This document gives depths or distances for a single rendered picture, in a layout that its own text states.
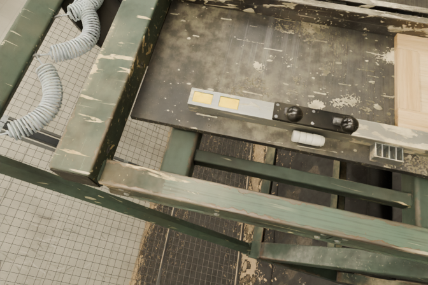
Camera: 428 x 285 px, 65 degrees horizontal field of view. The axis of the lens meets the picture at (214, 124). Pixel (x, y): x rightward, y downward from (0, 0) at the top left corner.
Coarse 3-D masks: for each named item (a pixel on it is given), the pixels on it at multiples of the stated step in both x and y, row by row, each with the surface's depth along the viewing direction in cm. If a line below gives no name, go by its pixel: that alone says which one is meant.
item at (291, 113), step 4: (288, 108) 83; (292, 108) 72; (296, 108) 72; (300, 108) 73; (284, 112) 83; (288, 112) 73; (292, 112) 72; (296, 112) 72; (300, 112) 72; (288, 116) 73; (292, 116) 72; (296, 116) 72; (300, 116) 72; (292, 120) 73; (296, 120) 72; (300, 120) 73
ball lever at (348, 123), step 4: (348, 116) 72; (352, 116) 72; (332, 120) 82; (336, 120) 82; (340, 120) 80; (344, 120) 72; (348, 120) 71; (352, 120) 71; (356, 120) 71; (332, 124) 82; (336, 124) 82; (340, 124) 73; (344, 124) 72; (348, 124) 71; (352, 124) 71; (356, 124) 71; (344, 128) 72; (348, 128) 71; (352, 128) 71; (356, 128) 71; (348, 132) 72; (352, 132) 72
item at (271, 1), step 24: (192, 0) 105; (216, 0) 102; (240, 0) 100; (264, 0) 98; (288, 0) 97; (312, 0) 97; (336, 0) 97; (360, 0) 97; (336, 24) 101; (360, 24) 98; (384, 24) 97; (408, 24) 95
